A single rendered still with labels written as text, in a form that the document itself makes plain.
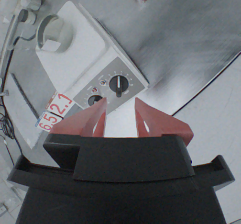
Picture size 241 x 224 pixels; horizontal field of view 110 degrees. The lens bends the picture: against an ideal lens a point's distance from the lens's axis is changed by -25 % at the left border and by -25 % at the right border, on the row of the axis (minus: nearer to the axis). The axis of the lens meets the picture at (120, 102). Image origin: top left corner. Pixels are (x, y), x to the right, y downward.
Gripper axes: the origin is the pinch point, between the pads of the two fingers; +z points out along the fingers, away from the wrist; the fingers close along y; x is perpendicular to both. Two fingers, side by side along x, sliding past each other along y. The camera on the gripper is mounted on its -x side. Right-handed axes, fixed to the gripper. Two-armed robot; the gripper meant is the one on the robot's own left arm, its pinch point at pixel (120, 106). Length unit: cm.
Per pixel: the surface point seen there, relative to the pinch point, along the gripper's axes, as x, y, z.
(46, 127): 17.9, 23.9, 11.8
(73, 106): 10.1, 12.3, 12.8
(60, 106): 10.0, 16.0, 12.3
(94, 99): 3.2, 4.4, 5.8
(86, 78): -0.1, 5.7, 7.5
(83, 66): -2.5, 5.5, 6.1
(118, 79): -0.6, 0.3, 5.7
